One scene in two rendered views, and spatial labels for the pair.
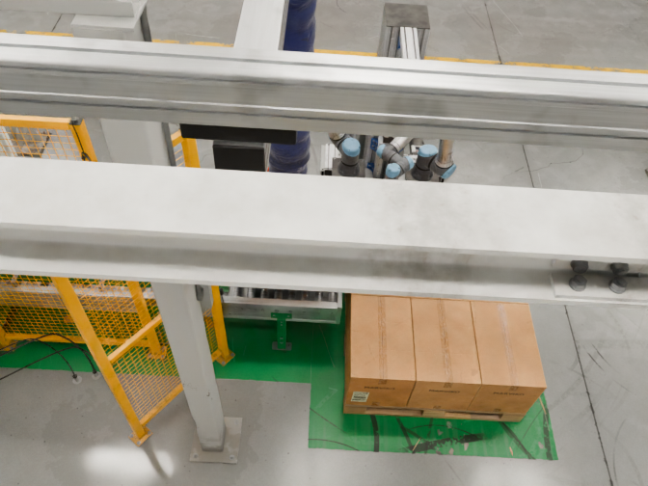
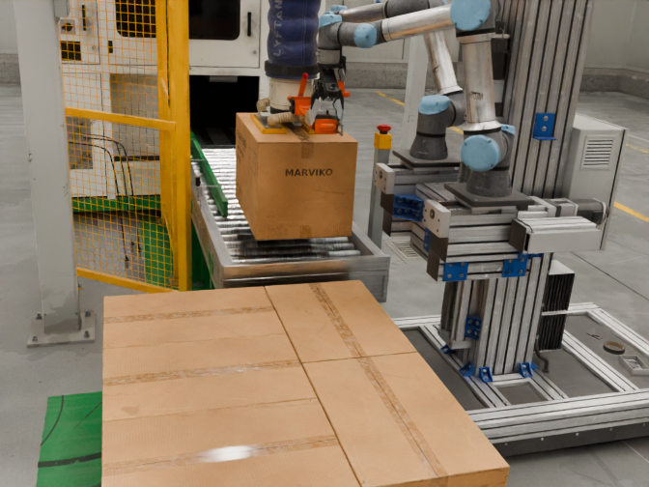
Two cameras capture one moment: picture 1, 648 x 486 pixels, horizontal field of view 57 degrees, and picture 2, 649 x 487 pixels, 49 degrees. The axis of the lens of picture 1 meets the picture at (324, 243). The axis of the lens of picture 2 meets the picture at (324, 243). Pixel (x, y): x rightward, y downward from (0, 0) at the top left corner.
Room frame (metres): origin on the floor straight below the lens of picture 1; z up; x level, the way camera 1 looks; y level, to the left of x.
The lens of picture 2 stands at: (1.76, -2.71, 1.68)
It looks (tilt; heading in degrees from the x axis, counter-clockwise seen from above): 21 degrees down; 75
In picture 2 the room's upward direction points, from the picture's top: 3 degrees clockwise
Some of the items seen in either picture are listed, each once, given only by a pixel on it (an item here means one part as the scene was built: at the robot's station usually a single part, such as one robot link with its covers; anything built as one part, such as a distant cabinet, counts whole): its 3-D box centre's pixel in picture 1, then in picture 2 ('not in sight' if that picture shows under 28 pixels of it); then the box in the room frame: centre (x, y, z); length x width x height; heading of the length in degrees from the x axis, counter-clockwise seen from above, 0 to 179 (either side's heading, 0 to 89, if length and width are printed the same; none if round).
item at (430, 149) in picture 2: (349, 164); (430, 143); (2.86, -0.12, 1.09); 0.15 x 0.15 x 0.10
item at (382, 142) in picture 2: not in sight; (375, 232); (2.87, 0.47, 0.50); 0.07 x 0.07 x 1.00; 2
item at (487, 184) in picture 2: (423, 168); (490, 176); (2.88, -0.62, 1.09); 0.15 x 0.15 x 0.10
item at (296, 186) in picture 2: not in sight; (291, 171); (2.38, 0.23, 0.88); 0.60 x 0.40 x 0.40; 91
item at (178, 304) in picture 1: (186, 319); (36, 7); (1.35, 0.59, 1.50); 0.30 x 0.30 x 3.00; 2
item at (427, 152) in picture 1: (427, 156); (494, 142); (2.87, -0.62, 1.20); 0.13 x 0.12 x 0.14; 49
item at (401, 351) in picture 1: (435, 327); (268, 420); (2.12, -0.81, 0.34); 1.20 x 1.00 x 0.40; 92
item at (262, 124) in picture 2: not in sight; (268, 120); (2.27, 0.24, 1.11); 0.34 x 0.10 x 0.05; 90
